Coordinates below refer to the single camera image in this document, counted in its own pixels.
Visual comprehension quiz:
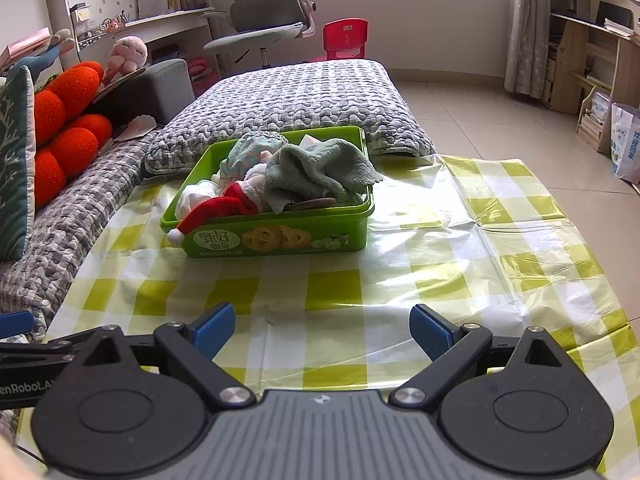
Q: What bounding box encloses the wooden desk shelf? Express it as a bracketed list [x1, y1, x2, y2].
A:
[542, 0, 639, 154]

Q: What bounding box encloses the beige curtain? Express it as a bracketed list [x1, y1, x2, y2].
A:
[504, 0, 551, 100]

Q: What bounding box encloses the white sponge block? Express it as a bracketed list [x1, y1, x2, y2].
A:
[298, 134, 321, 150]

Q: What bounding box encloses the grey quilted cushion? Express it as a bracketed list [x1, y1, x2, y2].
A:
[143, 60, 435, 176]

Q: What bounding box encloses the blue plush toy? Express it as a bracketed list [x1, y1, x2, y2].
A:
[6, 28, 76, 82]

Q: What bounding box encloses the santa plush doll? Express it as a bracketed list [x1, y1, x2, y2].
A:
[167, 162, 267, 246]

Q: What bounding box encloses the green checkered tablecloth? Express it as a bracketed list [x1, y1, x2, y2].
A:
[48, 156, 639, 479]

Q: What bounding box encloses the white wall shelf desk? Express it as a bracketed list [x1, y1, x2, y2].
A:
[46, 0, 214, 68]

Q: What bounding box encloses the red plastic chair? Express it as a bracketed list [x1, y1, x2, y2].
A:
[311, 18, 369, 62]

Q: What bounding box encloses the green plastic bin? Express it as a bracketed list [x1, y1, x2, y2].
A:
[160, 126, 374, 258]

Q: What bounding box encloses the teal patterned pillow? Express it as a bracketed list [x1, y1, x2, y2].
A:
[0, 67, 36, 261]

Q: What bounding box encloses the white paper piece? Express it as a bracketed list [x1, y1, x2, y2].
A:
[114, 115, 157, 142]

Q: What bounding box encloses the grey office chair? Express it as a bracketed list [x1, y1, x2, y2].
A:
[203, 0, 317, 68]

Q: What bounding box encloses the white paper bag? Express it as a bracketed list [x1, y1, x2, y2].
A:
[611, 103, 640, 184]

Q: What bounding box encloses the grey sofa armrest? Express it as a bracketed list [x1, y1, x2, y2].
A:
[87, 58, 194, 128]

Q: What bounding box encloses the grey quilted sofa cover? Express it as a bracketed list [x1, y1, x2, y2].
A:
[0, 129, 162, 441]

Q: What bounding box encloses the grey green towel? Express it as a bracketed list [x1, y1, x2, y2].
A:
[262, 139, 383, 214]

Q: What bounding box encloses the orange carrot plush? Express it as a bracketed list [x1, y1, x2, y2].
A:
[35, 61, 113, 209]

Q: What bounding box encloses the white fluffy cloth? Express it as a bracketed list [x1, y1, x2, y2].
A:
[175, 174, 232, 220]

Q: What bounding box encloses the pink bunny plush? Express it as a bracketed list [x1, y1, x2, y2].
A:
[102, 36, 148, 86]

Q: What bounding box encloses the person left hand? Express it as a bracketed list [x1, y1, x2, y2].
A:
[0, 436, 32, 480]

